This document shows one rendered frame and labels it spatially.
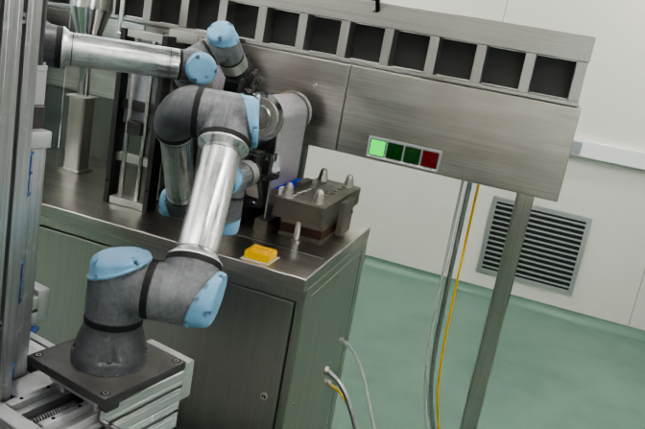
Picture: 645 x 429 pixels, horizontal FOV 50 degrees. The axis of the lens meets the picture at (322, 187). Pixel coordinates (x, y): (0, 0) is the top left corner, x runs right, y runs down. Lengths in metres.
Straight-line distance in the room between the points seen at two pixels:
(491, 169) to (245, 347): 0.96
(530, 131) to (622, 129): 2.38
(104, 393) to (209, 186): 0.45
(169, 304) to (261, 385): 0.71
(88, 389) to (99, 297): 0.17
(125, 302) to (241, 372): 0.72
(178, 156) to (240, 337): 0.58
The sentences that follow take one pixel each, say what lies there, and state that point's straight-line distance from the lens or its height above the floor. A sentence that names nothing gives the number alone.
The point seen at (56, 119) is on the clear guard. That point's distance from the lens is 2.92.
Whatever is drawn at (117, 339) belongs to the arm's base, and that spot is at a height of 0.89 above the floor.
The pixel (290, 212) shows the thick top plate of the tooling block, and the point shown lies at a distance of 2.10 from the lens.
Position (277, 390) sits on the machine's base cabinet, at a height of 0.55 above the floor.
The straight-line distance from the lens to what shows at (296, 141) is 2.29.
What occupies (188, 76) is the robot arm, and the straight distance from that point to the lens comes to 1.71.
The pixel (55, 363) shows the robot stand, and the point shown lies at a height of 0.82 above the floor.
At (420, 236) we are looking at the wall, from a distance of 4.82.
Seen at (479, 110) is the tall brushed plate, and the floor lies 1.37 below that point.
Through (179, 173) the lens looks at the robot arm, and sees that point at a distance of 1.76.
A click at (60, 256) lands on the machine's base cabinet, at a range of 2.27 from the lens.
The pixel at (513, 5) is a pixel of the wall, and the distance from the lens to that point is 4.64.
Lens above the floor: 1.54
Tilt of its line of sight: 13 degrees down
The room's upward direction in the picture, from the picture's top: 10 degrees clockwise
